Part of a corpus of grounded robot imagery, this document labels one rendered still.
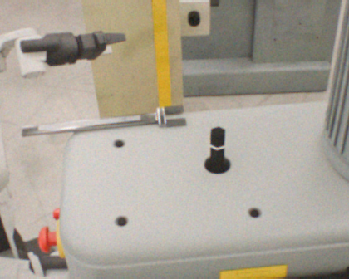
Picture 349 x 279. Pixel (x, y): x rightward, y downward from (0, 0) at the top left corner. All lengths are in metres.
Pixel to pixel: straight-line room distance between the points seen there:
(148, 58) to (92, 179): 2.02
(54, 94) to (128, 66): 1.32
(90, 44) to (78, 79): 2.52
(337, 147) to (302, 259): 0.16
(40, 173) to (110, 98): 0.82
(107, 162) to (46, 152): 2.84
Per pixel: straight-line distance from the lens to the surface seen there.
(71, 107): 3.97
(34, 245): 2.50
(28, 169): 3.61
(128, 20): 2.71
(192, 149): 0.87
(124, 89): 2.93
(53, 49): 1.63
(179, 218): 0.78
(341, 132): 0.82
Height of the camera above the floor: 2.49
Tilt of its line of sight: 43 degrees down
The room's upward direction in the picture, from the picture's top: 3 degrees counter-clockwise
